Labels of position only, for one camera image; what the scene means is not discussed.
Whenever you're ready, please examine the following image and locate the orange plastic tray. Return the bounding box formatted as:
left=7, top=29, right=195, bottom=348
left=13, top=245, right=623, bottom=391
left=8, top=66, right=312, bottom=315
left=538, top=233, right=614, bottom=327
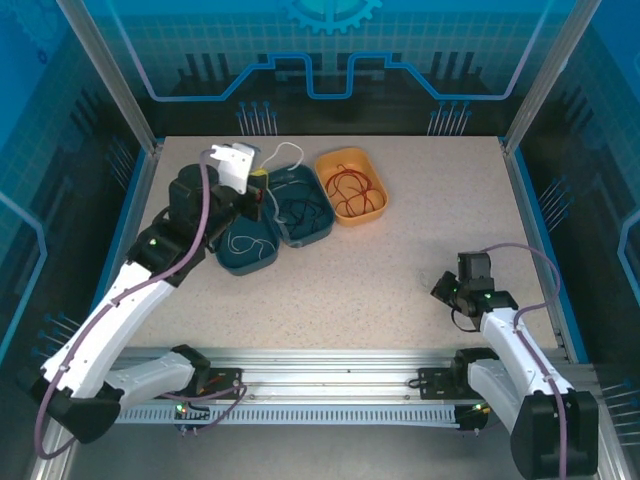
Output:
left=314, top=146, right=390, bottom=229

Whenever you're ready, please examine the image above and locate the teal plastic tray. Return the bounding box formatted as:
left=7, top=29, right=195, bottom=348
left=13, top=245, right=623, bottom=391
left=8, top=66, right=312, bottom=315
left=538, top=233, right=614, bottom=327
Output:
left=262, top=163, right=336, bottom=250
left=212, top=199, right=280, bottom=277

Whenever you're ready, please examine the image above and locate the grey metal panel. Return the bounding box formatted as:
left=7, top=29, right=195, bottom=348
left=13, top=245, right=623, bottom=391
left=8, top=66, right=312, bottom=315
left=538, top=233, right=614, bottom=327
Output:
left=64, top=422, right=601, bottom=480

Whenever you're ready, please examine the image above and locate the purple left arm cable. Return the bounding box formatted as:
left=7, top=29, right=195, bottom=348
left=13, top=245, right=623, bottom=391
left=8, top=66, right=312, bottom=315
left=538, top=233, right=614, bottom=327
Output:
left=37, top=149, right=250, bottom=461

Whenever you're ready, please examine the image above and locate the aluminium frame post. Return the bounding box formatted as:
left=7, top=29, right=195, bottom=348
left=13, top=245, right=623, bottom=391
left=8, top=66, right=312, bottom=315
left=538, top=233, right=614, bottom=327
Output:
left=501, top=0, right=601, bottom=156
left=55, top=0, right=162, bottom=154

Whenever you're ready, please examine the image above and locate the aluminium front rail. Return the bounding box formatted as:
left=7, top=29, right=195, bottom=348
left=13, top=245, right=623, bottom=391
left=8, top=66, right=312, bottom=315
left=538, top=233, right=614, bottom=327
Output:
left=94, top=347, right=596, bottom=406

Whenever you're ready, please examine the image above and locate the slotted white cable duct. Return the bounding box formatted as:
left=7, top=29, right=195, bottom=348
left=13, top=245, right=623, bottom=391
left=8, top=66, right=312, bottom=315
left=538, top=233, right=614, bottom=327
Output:
left=78, top=403, right=464, bottom=427

